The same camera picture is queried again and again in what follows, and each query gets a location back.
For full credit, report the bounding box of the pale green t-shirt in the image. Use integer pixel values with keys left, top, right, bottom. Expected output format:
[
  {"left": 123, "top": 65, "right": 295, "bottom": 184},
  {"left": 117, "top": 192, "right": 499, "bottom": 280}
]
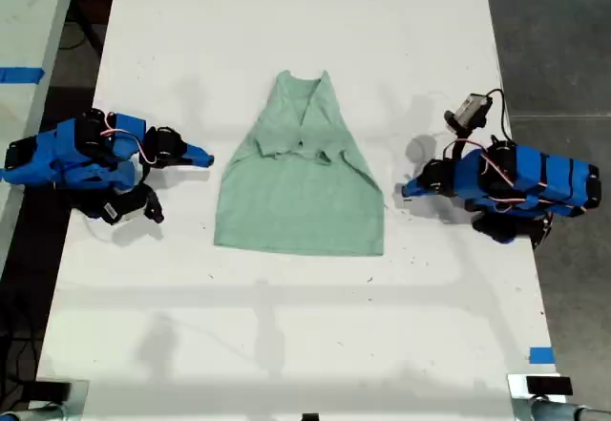
[{"left": 212, "top": 69, "right": 386, "bottom": 258}]

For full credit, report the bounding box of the metal table corner bracket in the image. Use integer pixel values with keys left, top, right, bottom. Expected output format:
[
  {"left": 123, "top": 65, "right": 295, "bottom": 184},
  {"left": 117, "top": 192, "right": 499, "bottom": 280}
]
[
  {"left": 27, "top": 378, "right": 92, "bottom": 421},
  {"left": 506, "top": 371, "right": 575, "bottom": 402}
]

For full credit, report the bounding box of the black floor cable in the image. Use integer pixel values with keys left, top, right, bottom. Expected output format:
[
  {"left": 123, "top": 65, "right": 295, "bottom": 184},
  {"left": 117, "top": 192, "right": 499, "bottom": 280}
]
[{"left": 57, "top": 5, "right": 104, "bottom": 59}]

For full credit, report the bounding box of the black camera cable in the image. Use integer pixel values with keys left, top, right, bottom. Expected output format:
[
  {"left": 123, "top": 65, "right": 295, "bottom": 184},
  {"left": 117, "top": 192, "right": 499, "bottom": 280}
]
[{"left": 485, "top": 88, "right": 511, "bottom": 144}]

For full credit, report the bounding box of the grey gripper camera box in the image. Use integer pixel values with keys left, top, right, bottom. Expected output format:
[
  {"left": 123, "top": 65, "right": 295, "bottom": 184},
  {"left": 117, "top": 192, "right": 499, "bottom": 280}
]
[{"left": 443, "top": 92, "right": 495, "bottom": 131}]

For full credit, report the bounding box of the short blue tape piece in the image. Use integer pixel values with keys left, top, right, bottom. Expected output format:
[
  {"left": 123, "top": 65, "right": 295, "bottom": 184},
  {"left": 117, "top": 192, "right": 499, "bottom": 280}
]
[{"left": 528, "top": 346, "right": 557, "bottom": 366}]

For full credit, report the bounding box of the black camera stalk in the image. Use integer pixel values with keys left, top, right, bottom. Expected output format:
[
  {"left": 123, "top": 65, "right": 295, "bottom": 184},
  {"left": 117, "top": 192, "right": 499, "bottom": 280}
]
[
  {"left": 442, "top": 126, "right": 473, "bottom": 159},
  {"left": 139, "top": 185, "right": 165, "bottom": 224}
]

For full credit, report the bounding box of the long blue tape strip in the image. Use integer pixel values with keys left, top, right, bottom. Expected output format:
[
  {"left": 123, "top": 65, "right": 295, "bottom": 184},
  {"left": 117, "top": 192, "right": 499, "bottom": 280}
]
[{"left": 0, "top": 67, "right": 46, "bottom": 85}]

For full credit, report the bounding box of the small black box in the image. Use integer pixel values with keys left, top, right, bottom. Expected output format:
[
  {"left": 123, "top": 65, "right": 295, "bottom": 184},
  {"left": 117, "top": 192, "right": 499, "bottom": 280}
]
[
  {"left": 524, "top": 376, "right": 574, "bottom": 396},
  {"left": 34, "top": 380, "right": 73, "bottom": 401}
]

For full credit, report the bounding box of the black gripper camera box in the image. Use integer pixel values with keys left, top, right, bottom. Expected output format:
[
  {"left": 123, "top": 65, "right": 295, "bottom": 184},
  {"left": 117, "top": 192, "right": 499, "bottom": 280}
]
[{"left": 87, "top": 185, "right": 145, "bottom": 227}]

